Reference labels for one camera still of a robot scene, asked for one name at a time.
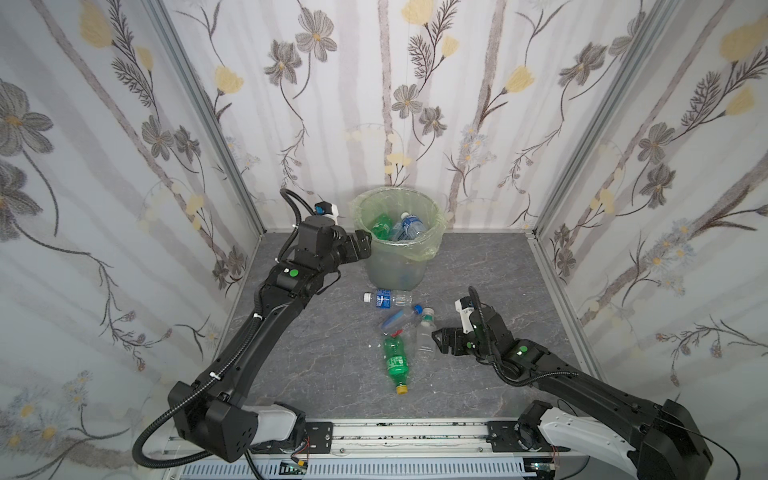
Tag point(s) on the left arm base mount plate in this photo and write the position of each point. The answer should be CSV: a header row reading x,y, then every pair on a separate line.
x,y
314,438

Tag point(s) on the blue label water bottle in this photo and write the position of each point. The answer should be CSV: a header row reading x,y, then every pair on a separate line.
x,y
409,228

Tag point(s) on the green Sprite bottle front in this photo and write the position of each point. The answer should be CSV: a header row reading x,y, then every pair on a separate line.
x,y
382,227

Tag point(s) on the green sprite bottle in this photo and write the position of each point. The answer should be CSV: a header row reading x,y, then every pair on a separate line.
x,y
396,363
382,227

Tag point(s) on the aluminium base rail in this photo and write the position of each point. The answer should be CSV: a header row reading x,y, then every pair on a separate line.
x,y
439,448

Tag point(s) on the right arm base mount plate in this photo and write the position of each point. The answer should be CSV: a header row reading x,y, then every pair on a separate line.
x,y
511,437

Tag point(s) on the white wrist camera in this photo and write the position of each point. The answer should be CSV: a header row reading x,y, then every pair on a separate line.
x,y
328,210
465,307

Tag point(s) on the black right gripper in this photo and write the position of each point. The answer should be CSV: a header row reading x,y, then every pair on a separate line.
x,y
454,339

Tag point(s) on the square clear bottle white cap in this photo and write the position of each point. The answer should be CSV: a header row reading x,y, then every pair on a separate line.
x,y
425,345

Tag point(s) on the clear bottle blue cap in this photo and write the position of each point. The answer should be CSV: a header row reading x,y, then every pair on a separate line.
x,y
395,323

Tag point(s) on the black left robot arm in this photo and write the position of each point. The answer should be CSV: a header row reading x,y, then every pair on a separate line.
x,y
209,412

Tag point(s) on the Pocari Sweat clear bottle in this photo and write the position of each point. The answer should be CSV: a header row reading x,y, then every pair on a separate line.
x,y
387,299

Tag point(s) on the mesh bin with green liner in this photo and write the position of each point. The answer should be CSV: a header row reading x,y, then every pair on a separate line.
x,y
399,265

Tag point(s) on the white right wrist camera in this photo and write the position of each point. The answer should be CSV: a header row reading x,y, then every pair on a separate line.
x,y
465,307

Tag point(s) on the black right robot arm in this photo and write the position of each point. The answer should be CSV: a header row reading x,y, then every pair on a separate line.
x,y
644,439

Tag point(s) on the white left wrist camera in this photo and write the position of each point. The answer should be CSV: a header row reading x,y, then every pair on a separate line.
x,y
328,210

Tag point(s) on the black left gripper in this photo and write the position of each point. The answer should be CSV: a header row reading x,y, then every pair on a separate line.
x,y
360,246

